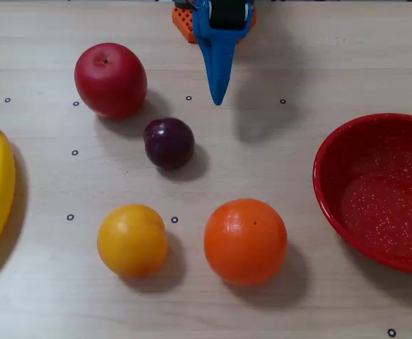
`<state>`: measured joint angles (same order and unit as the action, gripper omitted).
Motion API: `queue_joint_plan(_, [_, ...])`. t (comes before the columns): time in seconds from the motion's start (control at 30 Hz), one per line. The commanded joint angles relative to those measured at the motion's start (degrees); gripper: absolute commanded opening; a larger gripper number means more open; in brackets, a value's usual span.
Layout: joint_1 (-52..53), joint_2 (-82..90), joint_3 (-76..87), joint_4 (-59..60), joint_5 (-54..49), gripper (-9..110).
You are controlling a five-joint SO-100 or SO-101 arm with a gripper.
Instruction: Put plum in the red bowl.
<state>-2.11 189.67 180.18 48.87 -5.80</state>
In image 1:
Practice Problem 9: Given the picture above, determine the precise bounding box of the yellow round fruit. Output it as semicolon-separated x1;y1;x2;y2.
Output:
97;203;168;279

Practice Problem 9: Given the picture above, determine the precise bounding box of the orange lattice robot base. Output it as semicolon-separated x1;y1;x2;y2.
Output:
172;5;258;44

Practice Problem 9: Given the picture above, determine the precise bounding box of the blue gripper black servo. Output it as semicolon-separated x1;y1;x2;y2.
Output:
192;0;255;107

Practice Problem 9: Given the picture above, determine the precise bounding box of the orange fruit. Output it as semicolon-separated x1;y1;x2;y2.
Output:
204;198;288;287

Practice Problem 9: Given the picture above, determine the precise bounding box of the red speckled bowl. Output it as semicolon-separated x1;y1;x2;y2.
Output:
312;112;412;276

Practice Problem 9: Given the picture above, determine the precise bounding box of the dark purple plum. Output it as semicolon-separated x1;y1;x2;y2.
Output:
143;117;196;170

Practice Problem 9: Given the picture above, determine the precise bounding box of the red apple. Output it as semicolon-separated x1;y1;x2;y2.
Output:
73;42;148;120

